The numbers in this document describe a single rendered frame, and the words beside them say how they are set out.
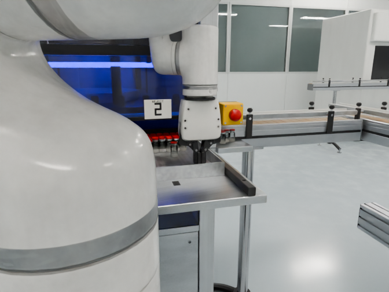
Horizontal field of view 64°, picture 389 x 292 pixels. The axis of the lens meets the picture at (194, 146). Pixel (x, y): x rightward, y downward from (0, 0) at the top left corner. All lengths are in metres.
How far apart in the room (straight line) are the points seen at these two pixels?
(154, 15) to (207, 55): 0.56
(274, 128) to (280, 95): 5.19
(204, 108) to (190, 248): 0.60
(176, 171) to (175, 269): 0.54
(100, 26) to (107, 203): 0.09
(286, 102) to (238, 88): 1.08
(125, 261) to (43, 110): 0.10
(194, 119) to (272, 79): 5.62
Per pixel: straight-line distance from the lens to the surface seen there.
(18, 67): 0.23
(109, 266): 0.19
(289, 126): 1.28
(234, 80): 5.99
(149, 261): 0.22
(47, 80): 0.23
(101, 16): 0.17
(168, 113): 0.99
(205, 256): 1.22
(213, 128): 0.75
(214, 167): 0.78
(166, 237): 1.14
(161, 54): 0.73
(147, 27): 0.17
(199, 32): 0.72
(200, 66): 0.71
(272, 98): 6.36
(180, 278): 1.24
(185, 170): 0.77
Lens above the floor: 1.15
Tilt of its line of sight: 14 degrees down
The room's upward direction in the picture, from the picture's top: straight up
